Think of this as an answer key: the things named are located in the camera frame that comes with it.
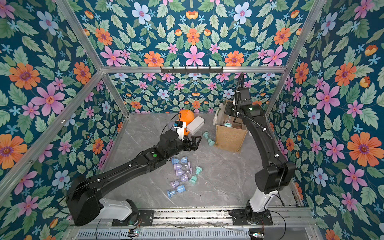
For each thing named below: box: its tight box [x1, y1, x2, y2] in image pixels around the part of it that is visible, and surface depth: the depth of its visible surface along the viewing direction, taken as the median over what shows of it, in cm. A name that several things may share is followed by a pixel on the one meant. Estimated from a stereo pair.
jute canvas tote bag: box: [212, 100, 248, 153], surface depth 90 cm
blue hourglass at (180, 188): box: [167, 184, 186, 198], surface depth 82 cm
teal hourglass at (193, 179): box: [189, 166, 203, 186], surface depth 88 cm
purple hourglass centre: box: [170, 180, 180, 189], surface depth 84 cm
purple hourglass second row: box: [173, 161, 191, 170], surface depth 91 cm
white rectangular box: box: [186, 116, 205, 136], surface depth 111 cm
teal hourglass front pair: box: [224, 115, 232, 128], surface depth 82 cm
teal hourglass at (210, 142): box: [202, 131, 215, 147], surface depth 103 cm
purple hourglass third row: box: [175, 167, 193, 176], surface depth 88 cm
